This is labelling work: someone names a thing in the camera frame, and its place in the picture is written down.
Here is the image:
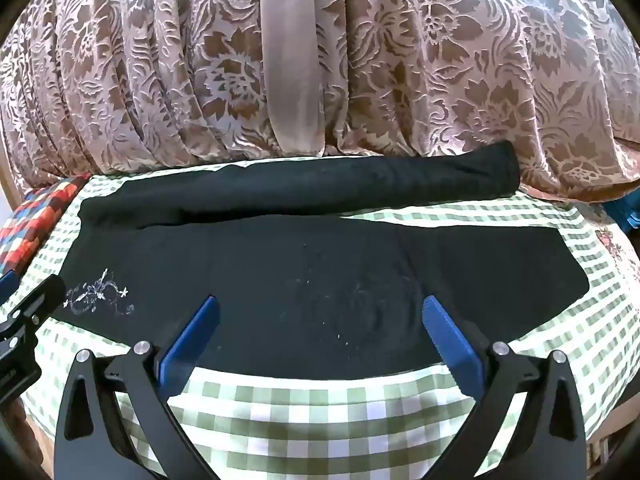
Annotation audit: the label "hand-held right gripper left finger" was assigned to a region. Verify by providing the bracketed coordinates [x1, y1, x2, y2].
[52, 295, 221, 480]

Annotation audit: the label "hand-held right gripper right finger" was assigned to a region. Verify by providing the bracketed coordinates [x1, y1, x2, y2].
[422, 296, 587, 480]

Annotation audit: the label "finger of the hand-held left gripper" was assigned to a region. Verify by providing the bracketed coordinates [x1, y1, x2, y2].
[0, 270, 67, 343]

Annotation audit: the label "black pants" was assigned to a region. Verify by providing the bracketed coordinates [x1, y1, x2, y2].
[50, 141, 592, 383]

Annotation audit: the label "colourful patchwork cloth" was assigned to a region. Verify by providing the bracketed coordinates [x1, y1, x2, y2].
[0, 174, 92, 275]

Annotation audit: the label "green checked sheet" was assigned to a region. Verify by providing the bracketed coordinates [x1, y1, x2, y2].
[20, 160, 640, 480]

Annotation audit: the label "pink floral cloth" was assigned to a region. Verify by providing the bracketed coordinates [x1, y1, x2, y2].
[592, 220, 640, 273]

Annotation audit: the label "blue object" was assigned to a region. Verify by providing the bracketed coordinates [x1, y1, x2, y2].
[604, 199, 640, 235]

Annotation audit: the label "floral patterned curtain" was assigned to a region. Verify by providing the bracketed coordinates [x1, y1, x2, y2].
[0, 0, 640, 207]

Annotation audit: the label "plain beige curtain band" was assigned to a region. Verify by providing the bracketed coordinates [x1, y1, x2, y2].
[258, 0, 327, 157]

